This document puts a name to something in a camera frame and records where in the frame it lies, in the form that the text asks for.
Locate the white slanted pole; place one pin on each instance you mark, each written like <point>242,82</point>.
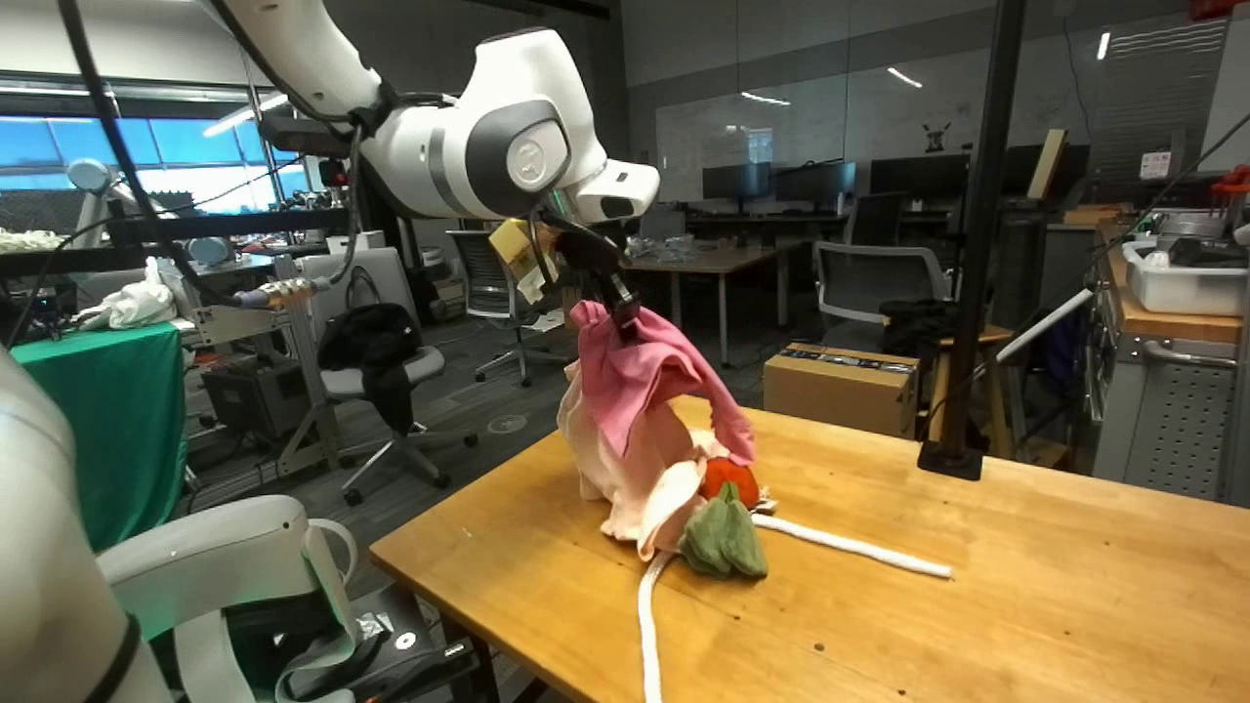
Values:
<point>1042,330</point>

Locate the grey cabinet wooden top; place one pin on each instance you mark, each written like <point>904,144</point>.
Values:
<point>1173,415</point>

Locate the white plush toy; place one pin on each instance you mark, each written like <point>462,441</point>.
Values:
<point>129,305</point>

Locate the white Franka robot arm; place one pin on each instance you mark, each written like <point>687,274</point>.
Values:
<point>443,144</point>

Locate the small grey office chair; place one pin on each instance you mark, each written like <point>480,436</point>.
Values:
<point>475,278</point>

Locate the pink t-shirt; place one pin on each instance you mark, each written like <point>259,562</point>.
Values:
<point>637,373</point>

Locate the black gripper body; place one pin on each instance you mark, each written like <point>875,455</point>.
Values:
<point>587,259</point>

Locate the brown cardboard box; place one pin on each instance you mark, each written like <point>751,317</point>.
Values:
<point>832,394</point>

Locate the white bin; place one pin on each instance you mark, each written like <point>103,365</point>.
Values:
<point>1186,285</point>

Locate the plush red radish green leaves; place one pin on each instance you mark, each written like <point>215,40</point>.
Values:
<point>723,535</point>

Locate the black bar-shaped device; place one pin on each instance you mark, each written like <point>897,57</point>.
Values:
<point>305,135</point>

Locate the dark computer monitor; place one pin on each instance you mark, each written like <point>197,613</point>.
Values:
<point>819,183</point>
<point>921,178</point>
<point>738,187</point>

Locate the ceiling light strip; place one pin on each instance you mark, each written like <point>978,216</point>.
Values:
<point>909,78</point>
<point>762,100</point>
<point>1104,49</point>

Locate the black stand pole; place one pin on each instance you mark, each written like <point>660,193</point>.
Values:
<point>970,259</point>

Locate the mesh office chair white frame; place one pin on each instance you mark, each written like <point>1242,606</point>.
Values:
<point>881,278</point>

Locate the black jacket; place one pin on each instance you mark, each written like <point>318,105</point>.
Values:
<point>372,347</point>

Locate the leaning wooden board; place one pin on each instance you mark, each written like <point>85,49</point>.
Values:
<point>1046,161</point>

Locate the green cloth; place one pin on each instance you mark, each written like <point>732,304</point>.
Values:
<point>120,415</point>

